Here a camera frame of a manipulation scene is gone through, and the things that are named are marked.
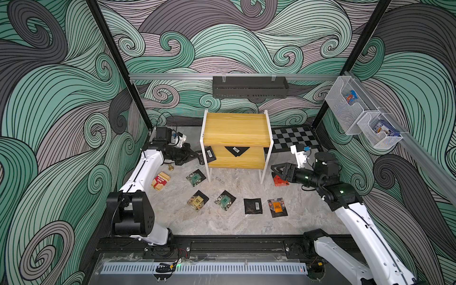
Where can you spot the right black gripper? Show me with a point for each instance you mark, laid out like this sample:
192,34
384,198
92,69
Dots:
292,173

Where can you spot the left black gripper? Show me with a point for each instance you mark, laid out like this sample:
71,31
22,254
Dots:
186,151

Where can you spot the red tea bag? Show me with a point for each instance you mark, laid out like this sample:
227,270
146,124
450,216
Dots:
278,181

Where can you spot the green jasmine tea bag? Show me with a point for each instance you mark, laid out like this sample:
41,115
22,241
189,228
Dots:
225,200
196,177

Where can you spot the black orange tea bag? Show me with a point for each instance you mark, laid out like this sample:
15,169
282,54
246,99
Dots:
277,207

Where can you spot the yellow oolong tea bag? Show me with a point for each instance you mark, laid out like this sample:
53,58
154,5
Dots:
198,200

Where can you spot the black tea bag barcode top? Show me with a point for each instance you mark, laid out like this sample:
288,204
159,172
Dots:
253,206

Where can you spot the green jasmine tea bag top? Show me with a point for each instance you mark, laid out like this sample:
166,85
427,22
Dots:
225,200

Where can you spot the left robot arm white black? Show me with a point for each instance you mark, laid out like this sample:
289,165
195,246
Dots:
130,211

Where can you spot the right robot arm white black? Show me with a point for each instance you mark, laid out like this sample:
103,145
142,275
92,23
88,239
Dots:
381,266

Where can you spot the red yellow small box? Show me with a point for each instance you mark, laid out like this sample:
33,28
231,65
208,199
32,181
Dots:
159,182

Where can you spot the checkerboard calibration mat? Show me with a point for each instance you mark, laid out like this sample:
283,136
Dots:
284,138

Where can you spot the blue red item in bin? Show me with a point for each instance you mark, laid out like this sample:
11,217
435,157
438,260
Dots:
351,97

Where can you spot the blue white packet in bin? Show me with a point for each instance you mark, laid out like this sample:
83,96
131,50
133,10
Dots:
382,126

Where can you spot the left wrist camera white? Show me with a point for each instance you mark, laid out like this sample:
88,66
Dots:
178,139

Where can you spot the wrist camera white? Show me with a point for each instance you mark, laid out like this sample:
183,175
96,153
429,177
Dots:
178,139
301,154

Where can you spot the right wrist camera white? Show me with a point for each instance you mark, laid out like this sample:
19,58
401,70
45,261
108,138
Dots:
301,154

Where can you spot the black wall tray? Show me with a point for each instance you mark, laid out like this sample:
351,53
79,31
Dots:
254,88

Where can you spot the aluminium wall rail back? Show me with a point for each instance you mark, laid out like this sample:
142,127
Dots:
208,76

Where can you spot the aluminium wall rail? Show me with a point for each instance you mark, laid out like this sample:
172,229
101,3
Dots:
208,76
442,179

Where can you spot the clear wall bin upper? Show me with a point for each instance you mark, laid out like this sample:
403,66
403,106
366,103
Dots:
346,115

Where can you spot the clear wall bin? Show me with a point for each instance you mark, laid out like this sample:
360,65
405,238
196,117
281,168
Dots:
379,141
346,115

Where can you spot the clear wall bin lower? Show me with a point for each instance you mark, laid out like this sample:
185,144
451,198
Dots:
379,141

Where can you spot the white slotted cable duct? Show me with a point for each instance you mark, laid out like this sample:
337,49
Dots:
293,268

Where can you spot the aluminium wall rail right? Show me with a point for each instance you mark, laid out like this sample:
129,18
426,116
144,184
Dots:
442,179

